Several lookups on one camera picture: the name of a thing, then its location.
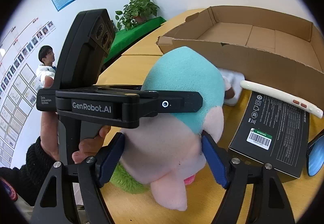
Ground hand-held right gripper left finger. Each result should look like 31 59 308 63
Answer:
30 133 126 224

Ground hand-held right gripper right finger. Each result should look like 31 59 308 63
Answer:
201 131 296 224

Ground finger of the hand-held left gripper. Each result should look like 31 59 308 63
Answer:
139 90 204 117

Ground pink and teal plush toy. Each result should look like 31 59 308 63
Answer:
110 47 227 212

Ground black packaging box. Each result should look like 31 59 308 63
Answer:
228 90 310 179

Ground cardboard box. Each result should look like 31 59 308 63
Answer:
156 5 324 118

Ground white clear phone case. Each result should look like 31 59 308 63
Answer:
240 80 324 118

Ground black sunglasses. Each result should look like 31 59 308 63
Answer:
306 129 324 177

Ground person's left forearm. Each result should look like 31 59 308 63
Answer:
0 136 58 208

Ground person's left hand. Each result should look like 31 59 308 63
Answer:
40 113 111 166

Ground large potted plant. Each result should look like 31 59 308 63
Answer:
115 0 160 31

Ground beige clothing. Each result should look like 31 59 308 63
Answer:
15 196 85 224

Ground wall of framed photos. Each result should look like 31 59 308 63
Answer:
0 17 56 169

